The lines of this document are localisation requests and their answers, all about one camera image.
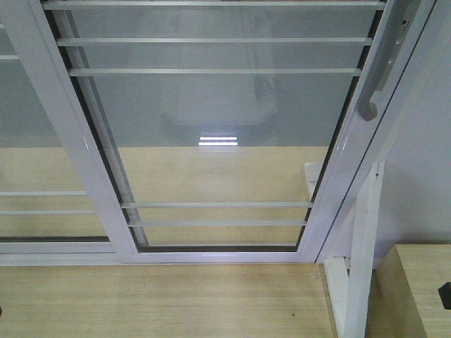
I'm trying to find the white sliding glass door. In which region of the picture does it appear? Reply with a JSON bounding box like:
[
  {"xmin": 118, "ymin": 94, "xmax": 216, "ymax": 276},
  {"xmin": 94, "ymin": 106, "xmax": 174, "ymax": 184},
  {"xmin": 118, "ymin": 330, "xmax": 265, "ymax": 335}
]
[{"xmin": 0, "ymin": 0, "xmax": 420, "ymax": 265}]

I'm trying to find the grey door handle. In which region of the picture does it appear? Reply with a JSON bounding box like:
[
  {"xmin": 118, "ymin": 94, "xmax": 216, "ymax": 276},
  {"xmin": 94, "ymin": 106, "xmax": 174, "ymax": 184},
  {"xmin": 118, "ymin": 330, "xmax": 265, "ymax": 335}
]
[{"xmin": 357, "ymin": 1, "xmax": 409, "ymax": 121}]

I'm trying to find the fixed glass door panel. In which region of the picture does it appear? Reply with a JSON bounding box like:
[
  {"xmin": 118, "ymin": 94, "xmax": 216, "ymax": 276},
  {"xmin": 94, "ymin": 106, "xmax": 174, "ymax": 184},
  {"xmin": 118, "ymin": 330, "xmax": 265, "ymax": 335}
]
[{"xmin": 1, "ymin": 22, "xmax": 113, "ymax": 259}]

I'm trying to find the light wooden platform board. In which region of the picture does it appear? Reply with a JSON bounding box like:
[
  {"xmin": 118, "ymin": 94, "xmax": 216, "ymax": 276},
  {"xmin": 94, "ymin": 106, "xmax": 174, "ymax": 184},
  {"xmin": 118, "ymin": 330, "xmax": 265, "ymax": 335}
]
[{"xmin": 1, "ymin": 146, "xmax": 335, "ymax": 337}]

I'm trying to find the light wooden box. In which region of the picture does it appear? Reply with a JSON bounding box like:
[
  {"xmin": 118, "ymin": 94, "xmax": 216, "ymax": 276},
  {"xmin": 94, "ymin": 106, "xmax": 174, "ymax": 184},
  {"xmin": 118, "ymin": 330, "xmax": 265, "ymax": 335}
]
[{"xmin": 366, "ymin": 244, "xmax": 450, "ymax": 337}]

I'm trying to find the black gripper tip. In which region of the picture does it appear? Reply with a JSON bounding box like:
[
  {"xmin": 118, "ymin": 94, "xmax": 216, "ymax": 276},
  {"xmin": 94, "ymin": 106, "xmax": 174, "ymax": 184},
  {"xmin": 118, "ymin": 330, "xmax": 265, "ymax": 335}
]
[{"xmin": 438, "ymin": 282, "xmax": 451, "ymax": 310}]

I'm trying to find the white fixed door frame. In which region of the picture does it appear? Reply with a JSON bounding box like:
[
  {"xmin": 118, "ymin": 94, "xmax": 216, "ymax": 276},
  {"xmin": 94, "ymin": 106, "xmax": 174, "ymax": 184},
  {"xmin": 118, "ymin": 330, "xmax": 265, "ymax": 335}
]
[{"xmin": 0, "ymin": 0, "xmax": 451, "ymax": 267}]

